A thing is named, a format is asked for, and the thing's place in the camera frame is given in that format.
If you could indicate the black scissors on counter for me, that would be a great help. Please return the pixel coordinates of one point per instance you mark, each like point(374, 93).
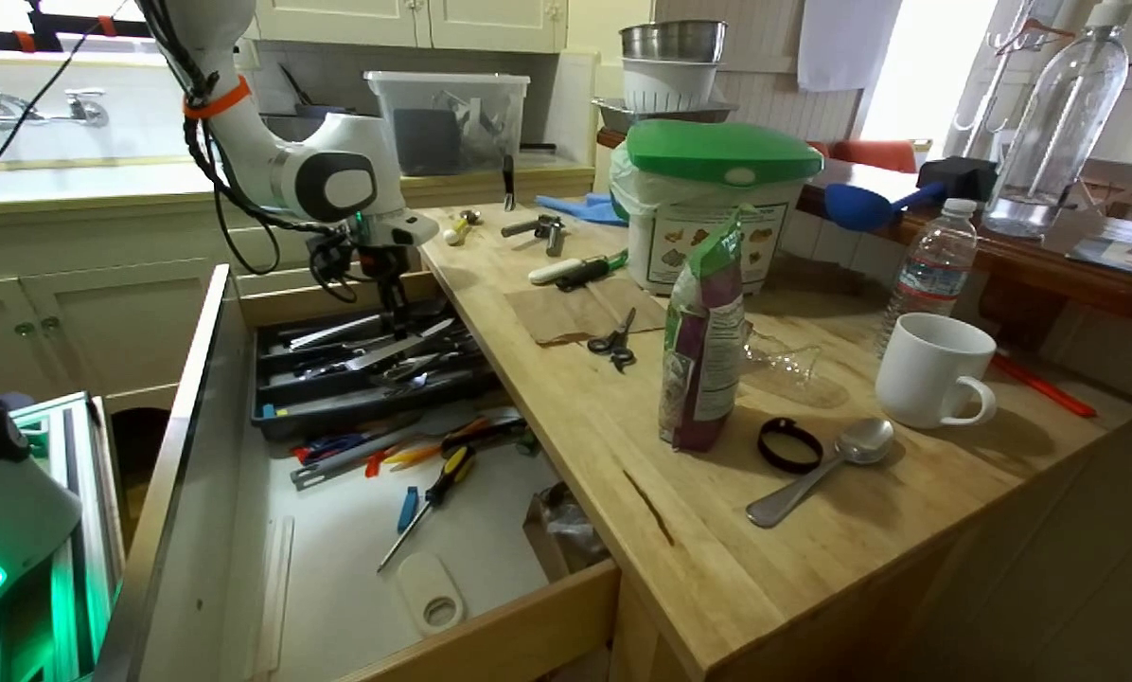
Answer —
point(615, 347)

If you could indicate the white handled green tool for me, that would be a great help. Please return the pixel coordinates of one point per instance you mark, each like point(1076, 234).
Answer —
point(574, 270)

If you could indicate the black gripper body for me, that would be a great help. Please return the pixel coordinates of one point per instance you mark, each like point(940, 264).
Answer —
point(350, 249)

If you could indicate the black cutlery tray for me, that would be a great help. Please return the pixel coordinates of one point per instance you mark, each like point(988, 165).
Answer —
point(343, 371)

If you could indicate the large silver spoon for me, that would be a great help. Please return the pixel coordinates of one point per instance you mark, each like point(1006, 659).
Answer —
point(856, 444)

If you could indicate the wooden kitchen drawer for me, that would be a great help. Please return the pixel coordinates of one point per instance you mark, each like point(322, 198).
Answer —
point(239, 578)

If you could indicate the white ceramic mug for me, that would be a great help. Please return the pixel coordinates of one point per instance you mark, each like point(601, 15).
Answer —
point(933, 371)

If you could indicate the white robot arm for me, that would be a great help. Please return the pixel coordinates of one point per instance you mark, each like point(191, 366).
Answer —
point(337, 186)

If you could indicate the small plastic water bottle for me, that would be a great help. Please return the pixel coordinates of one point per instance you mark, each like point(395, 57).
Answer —
point(935, 264)

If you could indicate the wooden cutting board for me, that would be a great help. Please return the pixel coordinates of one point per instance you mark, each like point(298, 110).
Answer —
point(554, 316)

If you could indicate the clear plastic storage bin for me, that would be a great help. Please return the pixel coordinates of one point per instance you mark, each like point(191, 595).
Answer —
point(447, 124)

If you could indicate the black yellow handled screwdriver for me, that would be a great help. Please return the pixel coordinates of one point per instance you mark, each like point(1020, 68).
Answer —
point(438, 494)

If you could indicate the steel mixing bowl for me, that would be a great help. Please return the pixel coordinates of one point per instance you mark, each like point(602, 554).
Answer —
point(676, 39)

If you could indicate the green lidded white container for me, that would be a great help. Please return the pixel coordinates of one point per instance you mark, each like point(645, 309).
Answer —
point(679, 180)

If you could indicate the brown cardboard box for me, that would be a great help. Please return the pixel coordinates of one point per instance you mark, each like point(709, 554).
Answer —
point(560, 537)

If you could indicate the purple green snack bag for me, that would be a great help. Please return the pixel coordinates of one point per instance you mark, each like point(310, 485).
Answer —
point(703, 341)

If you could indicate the large clear glass bottle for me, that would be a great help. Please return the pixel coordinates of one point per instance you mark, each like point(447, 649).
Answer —
point(1061, 127)

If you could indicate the blue cloth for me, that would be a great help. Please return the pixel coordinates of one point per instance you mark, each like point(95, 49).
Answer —
point(591, 210)

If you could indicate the red pen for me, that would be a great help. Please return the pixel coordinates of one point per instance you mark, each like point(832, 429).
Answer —
point(1026, 375)

